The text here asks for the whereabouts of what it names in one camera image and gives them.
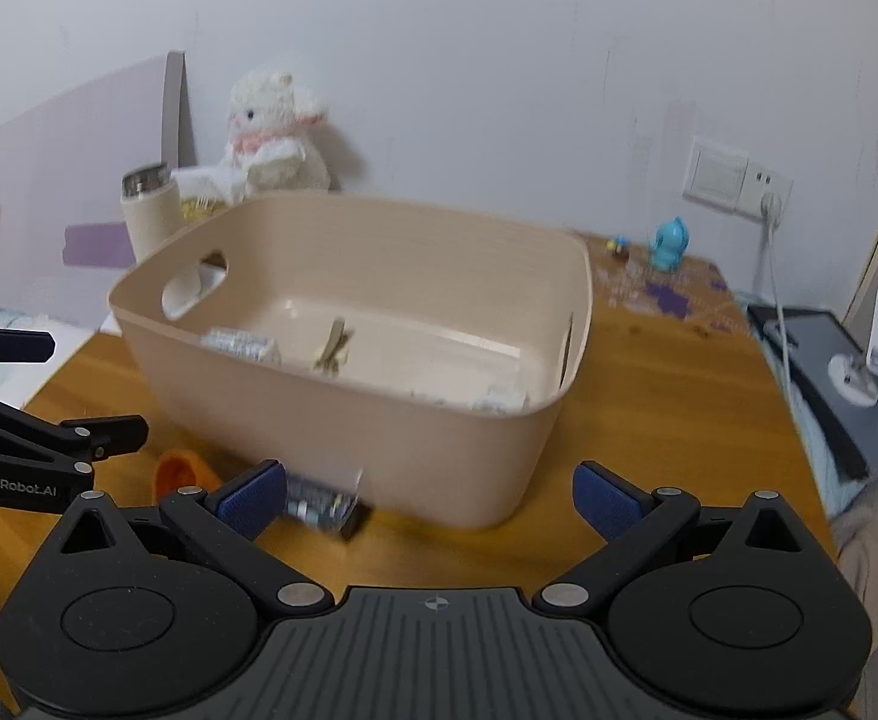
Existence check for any dark grey laptop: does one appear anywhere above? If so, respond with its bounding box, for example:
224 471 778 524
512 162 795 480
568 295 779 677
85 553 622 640
747 304 878 481

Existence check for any cream thermos bottle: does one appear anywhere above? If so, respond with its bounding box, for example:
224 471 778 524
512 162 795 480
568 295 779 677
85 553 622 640
119 163 185 262

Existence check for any dark blue small box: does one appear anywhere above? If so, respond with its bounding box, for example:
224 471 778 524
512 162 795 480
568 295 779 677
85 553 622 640
284 473 372 541

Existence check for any beige plastic storage bin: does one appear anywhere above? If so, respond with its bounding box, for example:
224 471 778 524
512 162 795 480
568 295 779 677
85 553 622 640
108 192 594 528

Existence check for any white power plug cable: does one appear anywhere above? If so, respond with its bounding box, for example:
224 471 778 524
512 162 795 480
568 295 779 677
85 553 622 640
756 191 808 421

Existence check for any white plush lamb toy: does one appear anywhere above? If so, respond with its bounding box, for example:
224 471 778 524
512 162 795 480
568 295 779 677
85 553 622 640
224 70 331 195

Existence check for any blue white patterned box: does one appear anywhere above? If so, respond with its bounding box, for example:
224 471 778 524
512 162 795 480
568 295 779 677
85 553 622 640
199 327 281 366

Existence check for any white wall switch socket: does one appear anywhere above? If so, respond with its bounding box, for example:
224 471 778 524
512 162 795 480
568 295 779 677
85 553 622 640
683 137 793 227

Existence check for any small mushroom figurine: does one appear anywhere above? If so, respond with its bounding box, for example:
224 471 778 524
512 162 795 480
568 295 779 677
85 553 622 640
606 236 629 260

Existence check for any wooden clothes peg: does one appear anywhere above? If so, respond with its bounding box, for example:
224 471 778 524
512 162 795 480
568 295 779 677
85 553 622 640
313 317 354 376

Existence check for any orange sock doll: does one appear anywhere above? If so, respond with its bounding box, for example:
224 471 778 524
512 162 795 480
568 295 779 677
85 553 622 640
152 449 222 502

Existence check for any blue penguin figurine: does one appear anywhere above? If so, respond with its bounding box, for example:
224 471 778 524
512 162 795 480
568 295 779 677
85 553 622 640
647 216 690 273

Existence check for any floral white scrunchie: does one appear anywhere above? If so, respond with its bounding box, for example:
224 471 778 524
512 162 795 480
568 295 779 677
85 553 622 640
411 385 530 415

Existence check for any white tissue pack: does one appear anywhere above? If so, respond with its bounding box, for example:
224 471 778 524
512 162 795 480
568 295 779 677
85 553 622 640
170 164 247 223

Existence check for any lilac bed headboard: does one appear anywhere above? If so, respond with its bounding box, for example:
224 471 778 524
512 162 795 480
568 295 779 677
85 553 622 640
0 52 185 328

